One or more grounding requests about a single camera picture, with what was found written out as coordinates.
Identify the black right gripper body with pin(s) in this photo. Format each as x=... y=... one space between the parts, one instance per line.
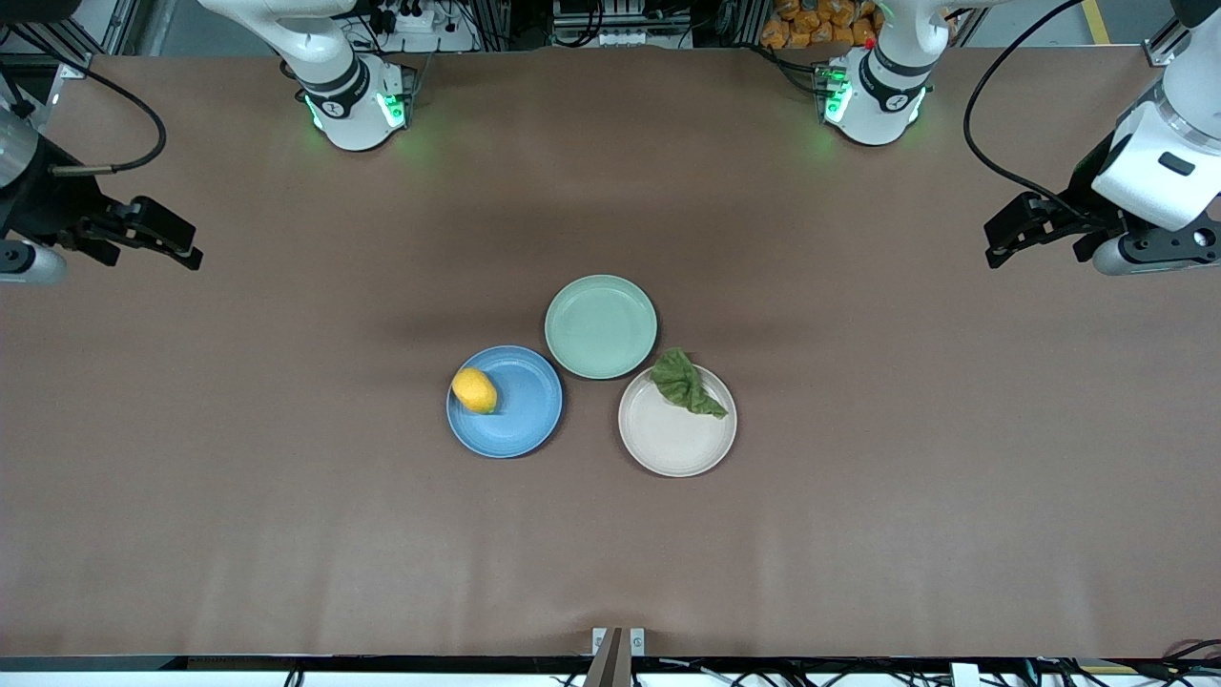
x=48 y=207

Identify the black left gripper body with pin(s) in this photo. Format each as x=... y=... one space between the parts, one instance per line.
x=1090 y=194

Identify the yellow lemon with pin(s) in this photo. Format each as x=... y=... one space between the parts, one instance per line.
x=474 y=390

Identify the green lettuce leaf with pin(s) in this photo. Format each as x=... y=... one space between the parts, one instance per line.
x=685 y=384

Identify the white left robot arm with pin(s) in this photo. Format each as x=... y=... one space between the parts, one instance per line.
x=873 y=95

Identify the bag of oranges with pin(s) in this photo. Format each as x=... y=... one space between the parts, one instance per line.
x=811 y=24

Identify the white power strip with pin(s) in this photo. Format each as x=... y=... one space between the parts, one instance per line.
x=420 y=24

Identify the blue plate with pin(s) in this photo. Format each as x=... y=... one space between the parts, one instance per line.
x=520 y=420

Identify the beige plate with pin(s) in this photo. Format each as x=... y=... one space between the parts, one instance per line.
x=668 y=439

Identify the green plate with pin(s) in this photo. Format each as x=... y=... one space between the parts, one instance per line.
x=601 y=326

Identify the black table edge strip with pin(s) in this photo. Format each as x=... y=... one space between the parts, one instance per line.
x=286 y=662

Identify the brown bar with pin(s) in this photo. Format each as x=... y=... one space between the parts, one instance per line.
x=606 y=663

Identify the aluminium frame profile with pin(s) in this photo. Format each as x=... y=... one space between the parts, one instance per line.
x=1164 y=46
x=86 y=33

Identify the metal table edge bracket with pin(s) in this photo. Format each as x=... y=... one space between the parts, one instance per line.
x=637 y=641

